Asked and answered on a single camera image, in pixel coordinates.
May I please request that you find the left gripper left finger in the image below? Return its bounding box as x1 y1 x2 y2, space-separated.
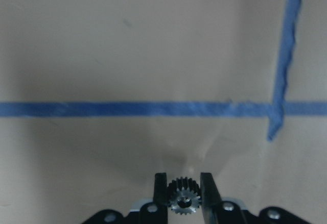
86 173 168 223

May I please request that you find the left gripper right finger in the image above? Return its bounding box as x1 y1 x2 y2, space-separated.
200 172 327 224

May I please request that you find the small black bearing gear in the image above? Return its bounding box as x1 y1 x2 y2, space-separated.
167 177 201 215

